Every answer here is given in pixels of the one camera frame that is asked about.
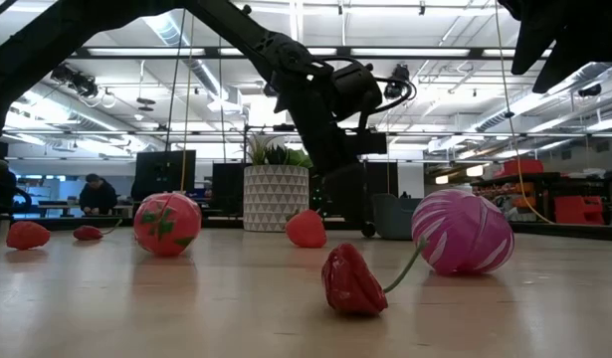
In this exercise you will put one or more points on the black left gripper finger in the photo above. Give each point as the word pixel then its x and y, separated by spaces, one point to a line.
pixel 338 194
pixel 357 194

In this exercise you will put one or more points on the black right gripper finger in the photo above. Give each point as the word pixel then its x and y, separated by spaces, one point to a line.
pixel 559 69
pixel 529 45

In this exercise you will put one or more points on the red toy strawberry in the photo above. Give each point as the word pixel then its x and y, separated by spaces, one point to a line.
pixel 306 230
pixel 27 235

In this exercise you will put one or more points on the red toy pepper green stem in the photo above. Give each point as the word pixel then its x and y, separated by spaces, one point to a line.
pixel 352 286

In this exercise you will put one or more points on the purple white striped toy ball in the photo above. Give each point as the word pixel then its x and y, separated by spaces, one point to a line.
pixel 462 233

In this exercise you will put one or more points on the red toy tomato green leaves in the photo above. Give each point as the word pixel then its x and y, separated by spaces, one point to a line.
pixel 166 224

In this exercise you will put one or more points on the small red toy chili pepper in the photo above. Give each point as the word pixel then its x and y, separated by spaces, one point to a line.
pixel 86 232

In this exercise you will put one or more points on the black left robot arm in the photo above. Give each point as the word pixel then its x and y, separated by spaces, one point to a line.
pixel 27 50

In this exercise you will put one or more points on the small dark ceiling device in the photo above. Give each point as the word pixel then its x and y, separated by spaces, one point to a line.
pixel 590 90

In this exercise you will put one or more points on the grey-blue plastic bin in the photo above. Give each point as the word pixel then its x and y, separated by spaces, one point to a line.
pixel 397 219

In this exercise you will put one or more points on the green potted plant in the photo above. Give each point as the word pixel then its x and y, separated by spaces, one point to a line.
pixel 280 155

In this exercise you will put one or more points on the white planter triangle pattern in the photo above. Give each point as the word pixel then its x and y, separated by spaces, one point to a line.
pixel 275 199

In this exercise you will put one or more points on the red storage bin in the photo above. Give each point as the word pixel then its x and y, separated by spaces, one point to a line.
pixel 579 210
pixel 523 167

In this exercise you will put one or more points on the black partition panels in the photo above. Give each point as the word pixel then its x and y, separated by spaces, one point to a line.
pixel 228 191

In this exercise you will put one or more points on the black shelf unit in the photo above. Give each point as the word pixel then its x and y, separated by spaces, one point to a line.
pixel 514 178

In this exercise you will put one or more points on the black monitor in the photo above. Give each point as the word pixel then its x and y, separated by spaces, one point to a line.
pixel 163 170

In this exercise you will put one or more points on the person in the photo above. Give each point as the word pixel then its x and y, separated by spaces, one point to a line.
pixel 97 196

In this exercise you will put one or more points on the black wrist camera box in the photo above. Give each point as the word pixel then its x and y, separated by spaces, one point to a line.
pixel 367 142

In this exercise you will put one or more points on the black overhead camera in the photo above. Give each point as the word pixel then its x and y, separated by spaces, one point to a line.
pixel 399 74

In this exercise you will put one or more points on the black overhead frame bar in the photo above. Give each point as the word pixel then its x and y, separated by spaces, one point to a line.
pixel 212 51

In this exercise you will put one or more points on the black ceiling camera device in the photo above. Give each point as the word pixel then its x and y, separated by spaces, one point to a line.
pixel 76 79

